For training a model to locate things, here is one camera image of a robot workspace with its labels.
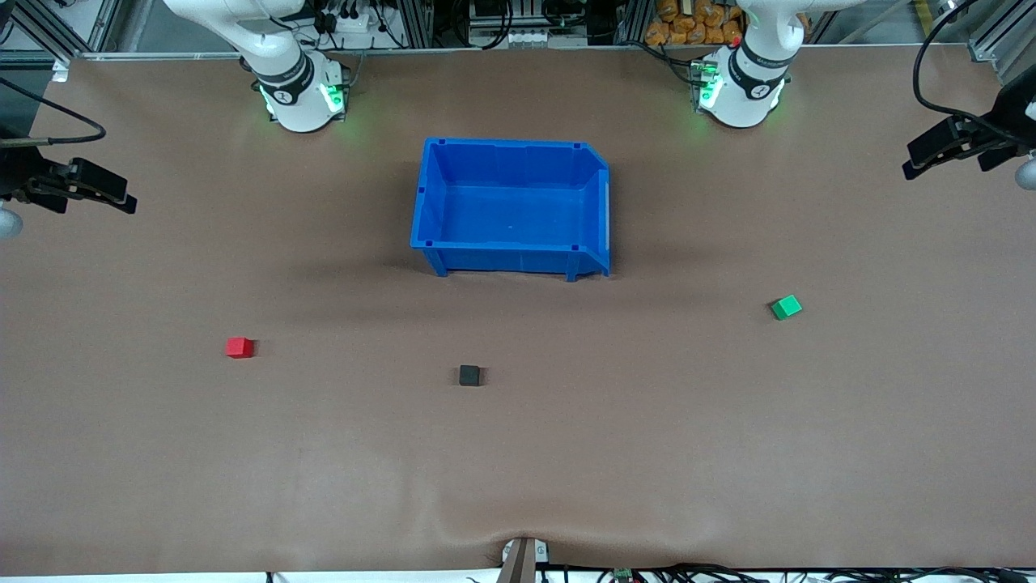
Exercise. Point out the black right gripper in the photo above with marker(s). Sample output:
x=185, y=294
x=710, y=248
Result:
x=18, y=174

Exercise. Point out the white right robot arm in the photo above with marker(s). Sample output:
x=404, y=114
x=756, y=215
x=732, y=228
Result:
x=299, y=105

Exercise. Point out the aluminium frame post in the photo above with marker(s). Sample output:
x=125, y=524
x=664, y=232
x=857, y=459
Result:
x=631, y=20
x=414, y=20

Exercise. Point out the orange snack bag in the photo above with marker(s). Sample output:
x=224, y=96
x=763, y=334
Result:
x=688, y=24

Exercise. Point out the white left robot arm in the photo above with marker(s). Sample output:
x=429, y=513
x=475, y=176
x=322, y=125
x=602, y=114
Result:
x=745, y=97

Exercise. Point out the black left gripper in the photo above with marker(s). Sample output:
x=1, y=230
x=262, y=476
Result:
x=1009, y=121

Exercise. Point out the green terminal connector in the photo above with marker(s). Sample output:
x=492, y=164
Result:
x=623, y=575

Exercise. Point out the white power strip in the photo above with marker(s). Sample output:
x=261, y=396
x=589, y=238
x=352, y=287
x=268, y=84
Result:
x=348, y=23

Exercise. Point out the brown table mat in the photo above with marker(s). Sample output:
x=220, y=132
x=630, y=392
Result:
x=243, y=486

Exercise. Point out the black cube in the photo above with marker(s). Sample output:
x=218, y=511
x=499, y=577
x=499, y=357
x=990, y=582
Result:
x=469, y=375

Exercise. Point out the green cube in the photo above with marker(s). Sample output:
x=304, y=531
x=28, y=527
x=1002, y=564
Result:
x=786, y=308

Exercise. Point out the red cube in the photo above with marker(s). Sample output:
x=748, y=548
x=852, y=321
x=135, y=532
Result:
x=239, y=348

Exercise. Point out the aluminium frame profile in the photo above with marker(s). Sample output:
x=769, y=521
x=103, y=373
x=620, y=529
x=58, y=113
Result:
x=57, y=28
x=1004, y=32

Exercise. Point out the white corner bracket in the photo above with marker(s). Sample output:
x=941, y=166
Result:
x=60, y=71

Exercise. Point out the blue plastic storage bin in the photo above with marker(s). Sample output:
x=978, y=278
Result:
x=510, y=210

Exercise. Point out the white terminal block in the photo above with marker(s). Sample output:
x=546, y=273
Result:
x=526, y=37

